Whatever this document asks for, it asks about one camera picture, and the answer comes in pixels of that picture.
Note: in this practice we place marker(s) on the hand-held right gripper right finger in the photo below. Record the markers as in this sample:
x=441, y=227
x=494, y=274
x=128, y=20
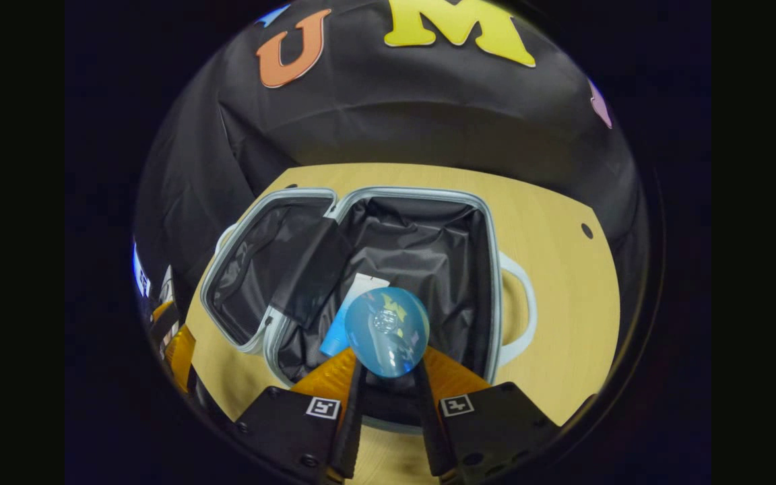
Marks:
x=432, y=431

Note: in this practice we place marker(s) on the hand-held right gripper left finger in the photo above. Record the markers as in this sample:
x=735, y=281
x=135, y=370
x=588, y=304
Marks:
x=349, y=431

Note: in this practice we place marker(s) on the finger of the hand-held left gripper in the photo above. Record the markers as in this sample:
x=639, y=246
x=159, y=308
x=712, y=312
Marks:
x=162, y=320
x=180, y=357

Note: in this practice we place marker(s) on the white and blue tube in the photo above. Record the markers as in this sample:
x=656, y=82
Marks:
x=335, y=333

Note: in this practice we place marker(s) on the green bottle with blue cap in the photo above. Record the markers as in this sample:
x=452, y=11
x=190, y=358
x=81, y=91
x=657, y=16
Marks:
x=388, y=330

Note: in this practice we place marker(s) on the light blue suitcase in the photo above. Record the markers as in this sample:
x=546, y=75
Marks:
x=428, y=249

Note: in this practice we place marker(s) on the black backdrop cloth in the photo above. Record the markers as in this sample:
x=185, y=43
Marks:
x=395, y=114

